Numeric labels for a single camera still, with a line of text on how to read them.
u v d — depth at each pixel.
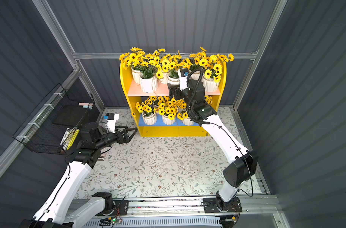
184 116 0.79
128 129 0.76
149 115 0.87
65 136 0.69
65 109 0.79
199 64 0.62
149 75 0.70
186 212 0.74
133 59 0.64
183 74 0.58
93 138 0.55
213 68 0.59
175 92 0.63
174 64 0.66
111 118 0.64
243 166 0.42
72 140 0.69
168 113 0.80
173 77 0.70
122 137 0.63
